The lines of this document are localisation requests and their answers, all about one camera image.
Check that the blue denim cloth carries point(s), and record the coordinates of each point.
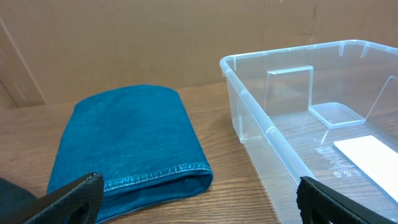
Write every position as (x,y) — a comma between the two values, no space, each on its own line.
(140,139)

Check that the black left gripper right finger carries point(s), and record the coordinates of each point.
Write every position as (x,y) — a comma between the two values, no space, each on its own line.
(319,204)

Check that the clear plastic storage bin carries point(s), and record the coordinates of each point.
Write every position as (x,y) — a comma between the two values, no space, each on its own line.
(291,107)

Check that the brown cardboard backdrop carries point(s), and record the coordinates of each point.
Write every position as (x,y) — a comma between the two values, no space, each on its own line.
(58,51)

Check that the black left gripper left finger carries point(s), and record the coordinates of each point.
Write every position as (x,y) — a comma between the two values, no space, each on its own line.
(77,202)

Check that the white label in bin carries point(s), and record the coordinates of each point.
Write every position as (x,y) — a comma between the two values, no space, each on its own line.
(375,159)

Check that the black cloth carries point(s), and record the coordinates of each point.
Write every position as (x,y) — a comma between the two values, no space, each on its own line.
(13,197)

